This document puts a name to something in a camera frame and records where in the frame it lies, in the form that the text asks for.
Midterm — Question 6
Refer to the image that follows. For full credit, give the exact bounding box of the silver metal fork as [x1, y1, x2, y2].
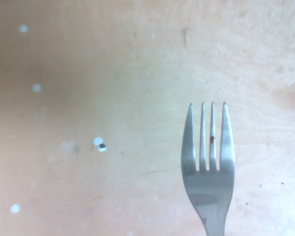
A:
[181, 101, 236, 236]

